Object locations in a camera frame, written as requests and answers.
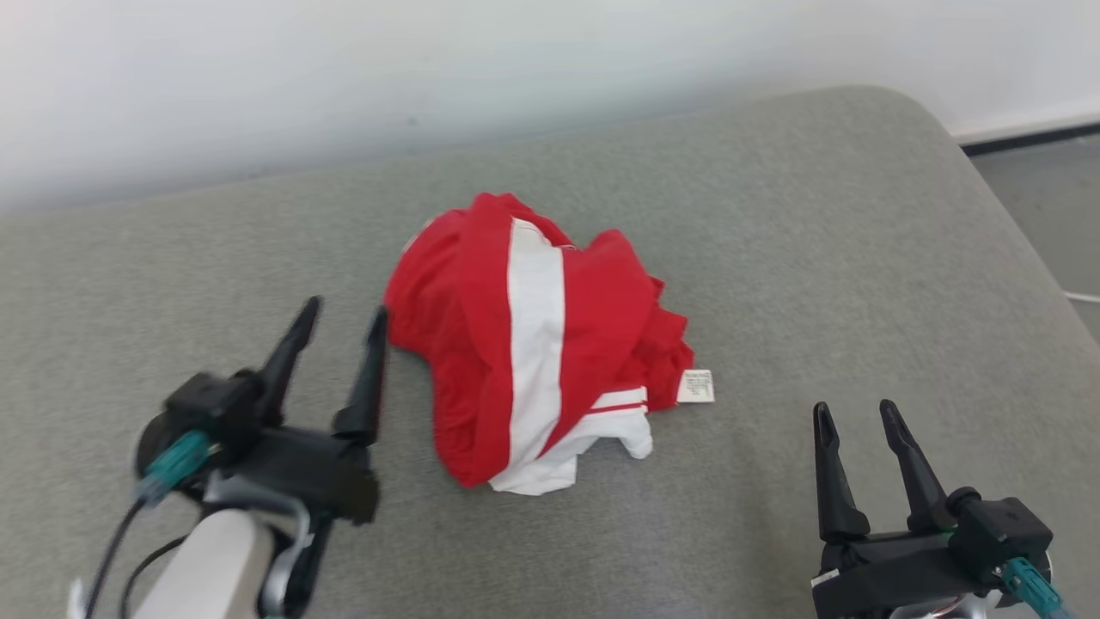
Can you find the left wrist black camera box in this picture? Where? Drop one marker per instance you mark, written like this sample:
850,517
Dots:
210,404

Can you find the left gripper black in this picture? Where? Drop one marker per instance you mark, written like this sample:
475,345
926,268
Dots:
318,477

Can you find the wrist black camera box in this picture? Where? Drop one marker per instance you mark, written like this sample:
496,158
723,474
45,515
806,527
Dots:
1001,524
210,404

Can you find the red shorts white stripe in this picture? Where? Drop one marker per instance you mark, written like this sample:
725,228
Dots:
447,344

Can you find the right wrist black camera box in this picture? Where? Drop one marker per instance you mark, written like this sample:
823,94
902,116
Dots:
1001,524

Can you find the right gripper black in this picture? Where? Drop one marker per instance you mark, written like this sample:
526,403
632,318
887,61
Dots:
894,572

